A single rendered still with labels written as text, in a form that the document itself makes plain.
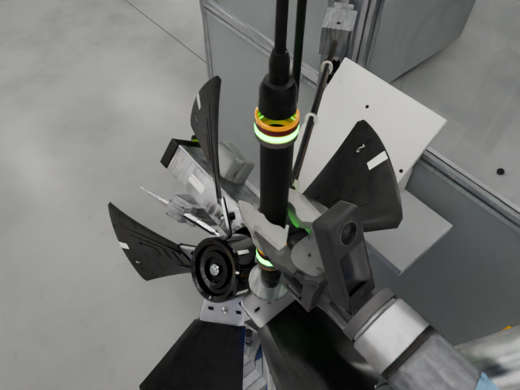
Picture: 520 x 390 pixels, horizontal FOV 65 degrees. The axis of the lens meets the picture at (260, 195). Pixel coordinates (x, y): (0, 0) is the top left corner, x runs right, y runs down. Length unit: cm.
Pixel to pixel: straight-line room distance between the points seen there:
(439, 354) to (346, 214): 16
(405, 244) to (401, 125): 48
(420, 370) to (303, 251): 17
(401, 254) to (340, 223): 85
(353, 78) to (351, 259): 57
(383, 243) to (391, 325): 81
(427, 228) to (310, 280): 88
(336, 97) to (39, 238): 192
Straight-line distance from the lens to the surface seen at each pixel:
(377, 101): 90
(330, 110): 94
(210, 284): 76
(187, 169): 103
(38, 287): 235
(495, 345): 59
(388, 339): 45
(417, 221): 133
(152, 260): 99
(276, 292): 68
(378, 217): 59
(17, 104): 338
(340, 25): 102
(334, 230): 40
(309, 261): 47
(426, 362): 46
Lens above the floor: 189
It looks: 52 degrees down
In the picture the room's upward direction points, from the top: straight up
